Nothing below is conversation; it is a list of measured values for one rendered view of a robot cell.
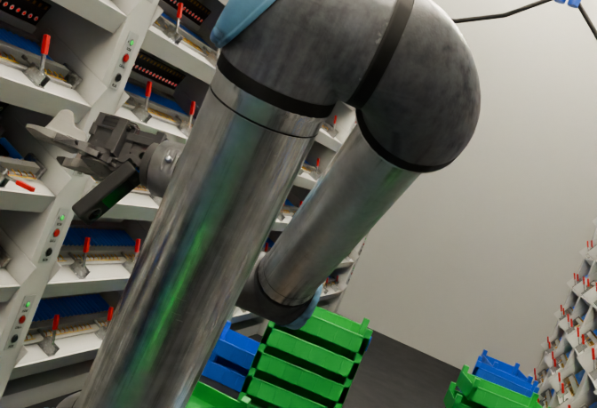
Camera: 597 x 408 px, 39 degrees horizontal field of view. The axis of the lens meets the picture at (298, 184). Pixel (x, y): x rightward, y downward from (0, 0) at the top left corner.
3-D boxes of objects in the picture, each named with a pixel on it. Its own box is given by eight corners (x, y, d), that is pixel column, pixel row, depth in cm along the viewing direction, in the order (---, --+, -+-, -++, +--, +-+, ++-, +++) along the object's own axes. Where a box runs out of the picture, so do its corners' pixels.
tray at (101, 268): (154, 286, 236) (185, 252, 235) (33, 299, 178) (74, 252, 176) (107, 237, 241) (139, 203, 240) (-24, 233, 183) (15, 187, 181)
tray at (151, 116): (204, 159, 235) (236, 124, 234) (100, 130, 177) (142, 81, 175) (157, 112, 240) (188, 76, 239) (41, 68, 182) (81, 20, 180)
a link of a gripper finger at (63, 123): (39, 100, 132) (94, 125, 133) (22, 132, 130) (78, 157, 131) (40, 93, 129) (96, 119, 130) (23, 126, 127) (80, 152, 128)
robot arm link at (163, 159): (180, 211, 132) (163, 186, 123) (154, 203, 133) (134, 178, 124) (202, 161, 135) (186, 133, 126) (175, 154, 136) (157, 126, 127)
